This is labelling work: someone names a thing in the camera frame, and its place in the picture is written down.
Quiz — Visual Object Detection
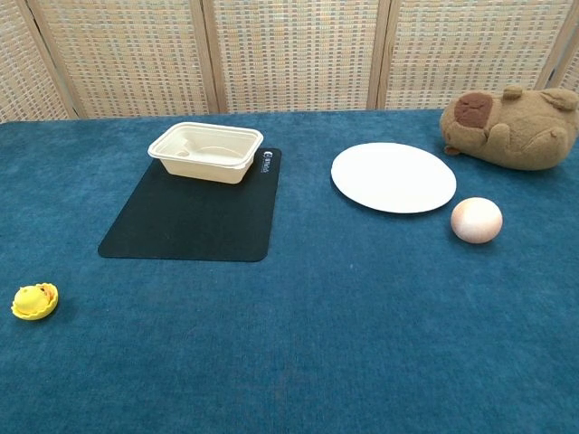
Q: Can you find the yellow rubber duck toy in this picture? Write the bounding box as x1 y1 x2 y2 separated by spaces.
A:
13 283 55 314

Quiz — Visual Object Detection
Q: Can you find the brown capybara plush toy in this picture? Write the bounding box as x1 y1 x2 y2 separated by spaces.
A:
440 85 579 172

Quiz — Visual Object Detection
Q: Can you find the yellow round disc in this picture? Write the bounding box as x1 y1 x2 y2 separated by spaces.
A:
11 280 61 322

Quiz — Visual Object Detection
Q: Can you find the black mouse pad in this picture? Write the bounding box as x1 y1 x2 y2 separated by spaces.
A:
98 147 282 263

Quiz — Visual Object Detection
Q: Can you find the cream rectangular food container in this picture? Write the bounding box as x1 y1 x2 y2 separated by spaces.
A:
147 121 265 185

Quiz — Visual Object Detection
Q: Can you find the white round plate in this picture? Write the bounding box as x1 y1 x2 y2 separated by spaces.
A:
330 142 458 214

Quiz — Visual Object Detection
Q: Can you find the blue table cloth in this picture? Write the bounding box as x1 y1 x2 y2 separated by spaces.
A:
0 108 579 434

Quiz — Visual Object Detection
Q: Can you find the woven folding screen panel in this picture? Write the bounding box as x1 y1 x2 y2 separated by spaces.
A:
15 0 227 119
189 0 393 114
536 0 579 99
0 0 85 122
365 0 575 111

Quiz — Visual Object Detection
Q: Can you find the pink ball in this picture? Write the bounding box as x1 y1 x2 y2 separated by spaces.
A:
450 196 504 245

